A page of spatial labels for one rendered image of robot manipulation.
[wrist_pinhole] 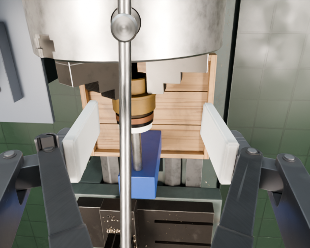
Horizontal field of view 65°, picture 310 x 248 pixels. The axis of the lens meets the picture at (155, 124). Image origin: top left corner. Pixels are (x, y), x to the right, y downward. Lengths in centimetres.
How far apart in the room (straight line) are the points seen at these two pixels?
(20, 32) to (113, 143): 45
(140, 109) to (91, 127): 26
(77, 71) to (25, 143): 175
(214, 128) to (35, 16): 27
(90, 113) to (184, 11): 18
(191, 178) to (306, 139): 123
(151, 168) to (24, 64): 58
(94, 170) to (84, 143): 79
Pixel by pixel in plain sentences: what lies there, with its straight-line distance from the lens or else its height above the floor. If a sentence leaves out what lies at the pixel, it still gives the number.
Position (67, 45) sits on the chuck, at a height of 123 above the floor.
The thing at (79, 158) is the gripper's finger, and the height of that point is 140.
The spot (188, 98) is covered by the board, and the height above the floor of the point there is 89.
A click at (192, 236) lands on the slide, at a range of 86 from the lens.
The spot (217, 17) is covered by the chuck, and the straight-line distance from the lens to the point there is 37.
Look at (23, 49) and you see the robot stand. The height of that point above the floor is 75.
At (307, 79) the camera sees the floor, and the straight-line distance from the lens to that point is 176.
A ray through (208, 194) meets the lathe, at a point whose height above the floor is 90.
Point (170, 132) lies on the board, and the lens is 72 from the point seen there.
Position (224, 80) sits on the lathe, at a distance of 104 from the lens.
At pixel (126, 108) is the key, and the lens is 24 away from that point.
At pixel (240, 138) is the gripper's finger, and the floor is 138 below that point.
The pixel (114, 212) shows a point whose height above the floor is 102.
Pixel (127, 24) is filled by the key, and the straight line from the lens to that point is 21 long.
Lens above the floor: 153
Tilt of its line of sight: 65 degrees down
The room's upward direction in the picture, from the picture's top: 169 degrees counter-clockwise
